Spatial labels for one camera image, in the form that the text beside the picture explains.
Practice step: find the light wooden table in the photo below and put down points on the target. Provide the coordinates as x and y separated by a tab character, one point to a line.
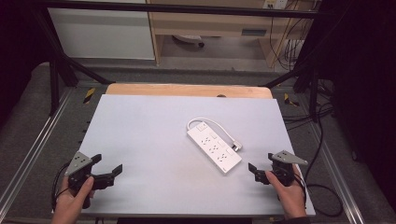
186	90

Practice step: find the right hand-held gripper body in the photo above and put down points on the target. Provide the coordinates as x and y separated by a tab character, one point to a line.
285	169

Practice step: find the person's right hand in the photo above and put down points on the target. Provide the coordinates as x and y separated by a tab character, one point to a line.
291	200

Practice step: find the white cabinet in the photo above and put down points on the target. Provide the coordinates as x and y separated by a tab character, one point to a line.
102	32

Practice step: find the black metal stand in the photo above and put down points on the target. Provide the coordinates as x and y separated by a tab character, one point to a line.
313	84
62	67

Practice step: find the light wooden desk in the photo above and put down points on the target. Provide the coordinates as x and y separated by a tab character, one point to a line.
214	23

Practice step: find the black horizontal frame bar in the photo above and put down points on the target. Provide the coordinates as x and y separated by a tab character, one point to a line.
174	8

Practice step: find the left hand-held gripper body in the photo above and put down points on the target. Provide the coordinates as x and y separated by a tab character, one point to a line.
78	163

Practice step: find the office chair base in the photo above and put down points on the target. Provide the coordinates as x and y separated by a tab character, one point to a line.
189	39

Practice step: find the person's left hand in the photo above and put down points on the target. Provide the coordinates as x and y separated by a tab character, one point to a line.
69	205

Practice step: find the aluminium floor rail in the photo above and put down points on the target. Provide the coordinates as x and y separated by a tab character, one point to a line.
339	177
37	141

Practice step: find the yellow black floor tape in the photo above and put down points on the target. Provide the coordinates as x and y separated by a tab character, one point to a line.
289	100
89	95

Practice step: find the dark curtain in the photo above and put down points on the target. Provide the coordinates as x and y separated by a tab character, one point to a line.
18	56
364	93

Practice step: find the white wall socket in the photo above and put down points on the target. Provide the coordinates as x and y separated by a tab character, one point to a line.
275	3

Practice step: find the white power strip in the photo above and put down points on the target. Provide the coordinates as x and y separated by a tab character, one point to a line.
214	148

